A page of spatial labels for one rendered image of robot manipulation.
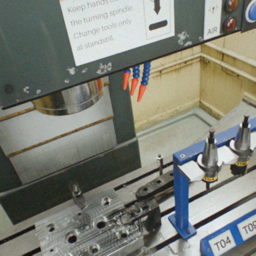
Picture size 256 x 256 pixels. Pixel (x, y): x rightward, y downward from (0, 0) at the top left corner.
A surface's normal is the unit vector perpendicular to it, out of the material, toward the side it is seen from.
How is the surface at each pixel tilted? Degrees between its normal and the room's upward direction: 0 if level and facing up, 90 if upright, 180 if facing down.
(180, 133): 0
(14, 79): 90
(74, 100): 90
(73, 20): 90
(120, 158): 90
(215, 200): 0
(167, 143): 0
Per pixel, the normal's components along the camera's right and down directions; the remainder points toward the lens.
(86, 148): 0.44, 0.52
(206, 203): -0.12, -0.79
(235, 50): -0.89, 0.36
